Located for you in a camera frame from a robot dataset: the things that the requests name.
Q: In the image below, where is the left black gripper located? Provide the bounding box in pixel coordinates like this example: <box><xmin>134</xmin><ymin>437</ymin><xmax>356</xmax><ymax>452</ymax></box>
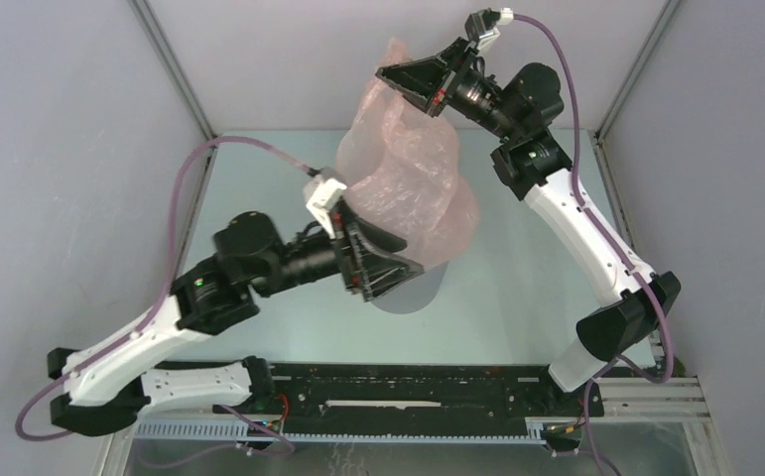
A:
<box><xmin>253</xmin><ymin>195</ymin><xmax>425</xmax><ymax>299</ymax></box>

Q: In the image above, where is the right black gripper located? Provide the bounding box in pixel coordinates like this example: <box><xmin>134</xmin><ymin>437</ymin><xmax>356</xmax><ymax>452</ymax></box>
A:
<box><xmin>379</xmin><ymin>37</ymin><xmax>522</xmax><ymax>143</ymax></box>

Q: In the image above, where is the grey trash bin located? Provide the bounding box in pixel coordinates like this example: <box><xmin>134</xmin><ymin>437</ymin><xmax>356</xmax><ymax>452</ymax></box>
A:
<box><xmin>372</xmin><ymin>263</ymin><xmax>448</xmax><ymax>315</ymax></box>

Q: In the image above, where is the pink plastic trash bag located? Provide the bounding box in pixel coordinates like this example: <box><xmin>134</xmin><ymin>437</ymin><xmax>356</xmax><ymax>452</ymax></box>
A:
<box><xmin>334</xmin><ymin>36</ymin><xmax>482</xmax><ymax>270</ymax></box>

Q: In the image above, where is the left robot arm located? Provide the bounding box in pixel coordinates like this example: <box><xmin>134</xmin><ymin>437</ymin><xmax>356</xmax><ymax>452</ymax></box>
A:
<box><xmin>48</xmin><ymin>202</ymin><xmax>424</xmax><ymax>436</ymax></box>

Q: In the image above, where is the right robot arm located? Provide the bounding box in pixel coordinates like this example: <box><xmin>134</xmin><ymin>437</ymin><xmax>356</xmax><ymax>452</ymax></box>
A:
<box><xmin>376</xmin><ymin>38</ymin><xmax>682</xmax><ymax>415</ymax></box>

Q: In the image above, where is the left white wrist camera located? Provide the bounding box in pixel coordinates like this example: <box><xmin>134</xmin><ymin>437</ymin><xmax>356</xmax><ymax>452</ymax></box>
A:
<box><xmin>303</xmin><ymin>168</ymin><xmax>348</xmax><ymax>238</ymax></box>

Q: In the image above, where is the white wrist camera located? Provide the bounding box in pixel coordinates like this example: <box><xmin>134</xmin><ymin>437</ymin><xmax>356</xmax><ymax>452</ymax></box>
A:
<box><xmin>464</xmin><ymin>8</ymin><xmax>514</xmax><ymax>54</ymax></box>
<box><xmin>303</xmin><ymin>168</ymin><xmax>348</xmax><ymax>238</ymax></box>

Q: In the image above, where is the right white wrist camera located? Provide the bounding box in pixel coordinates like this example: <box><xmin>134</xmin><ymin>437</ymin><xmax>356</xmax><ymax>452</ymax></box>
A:
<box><xmin>464</xmin><ymin>8</ymin><xmax>514</xmax><ymax>54</ymax></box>

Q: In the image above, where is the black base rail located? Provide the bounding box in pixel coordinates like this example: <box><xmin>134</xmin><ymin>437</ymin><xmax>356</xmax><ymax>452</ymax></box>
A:
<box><xmin>236</xmin><ymin>363</ymin><xmax>604</xmax><ymax>440</ymax></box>

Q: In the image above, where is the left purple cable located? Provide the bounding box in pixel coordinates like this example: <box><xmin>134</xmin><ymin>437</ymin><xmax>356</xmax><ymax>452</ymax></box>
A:
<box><xmin>13</xmin><ymin>135</ymin><xmax>321</xmax><ymax>442</ymax></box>

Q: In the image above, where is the purple cable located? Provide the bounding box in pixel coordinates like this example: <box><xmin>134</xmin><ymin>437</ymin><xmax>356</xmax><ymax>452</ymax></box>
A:
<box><xmin>13</xmin><ymin>135</ymin><xmax>321</xmax><ymax>442</ymax></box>
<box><xmin>510</xmin><ymin>13</ymin><xmax>677</xmax><ymax>385</ymax></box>

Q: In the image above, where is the right aluminium frame post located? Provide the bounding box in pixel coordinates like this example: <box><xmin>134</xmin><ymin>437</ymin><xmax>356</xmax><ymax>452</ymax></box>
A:
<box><xmin>594</xmin><ymin>0</ymin><xmax>686</xmax><ymax>140</ymax></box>

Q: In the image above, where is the aluminium frame post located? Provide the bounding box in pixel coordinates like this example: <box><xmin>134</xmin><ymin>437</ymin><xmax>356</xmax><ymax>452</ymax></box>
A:
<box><xmin>594</xmin><ymin>0</ymin><xmax>686</xmax><ymax>140</ymax></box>
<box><xmin>127</xmin><ymin>0</ymin><xmax>216</xmax><ymax>139</ymax></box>

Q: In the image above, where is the white cable duct strip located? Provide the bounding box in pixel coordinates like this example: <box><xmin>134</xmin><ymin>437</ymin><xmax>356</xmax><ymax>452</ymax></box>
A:
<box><xmin>133</xmin><ymin>419</ymin><xmax>555</xmax><ymax>446</ymax></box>

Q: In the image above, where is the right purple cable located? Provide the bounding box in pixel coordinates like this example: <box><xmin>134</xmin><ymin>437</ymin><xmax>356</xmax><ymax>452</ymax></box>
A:
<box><xmin>510</xmin><ymin>13</ymin><xmax>677</xmax><ymax>385</ymax></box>

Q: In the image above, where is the left aluminium frame post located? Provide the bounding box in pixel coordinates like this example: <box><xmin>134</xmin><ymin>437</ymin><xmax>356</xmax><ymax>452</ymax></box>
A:
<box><xmin>127</xmin><ymin>0</ymin><xmax>216</xmax><ymax>139</ymax></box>

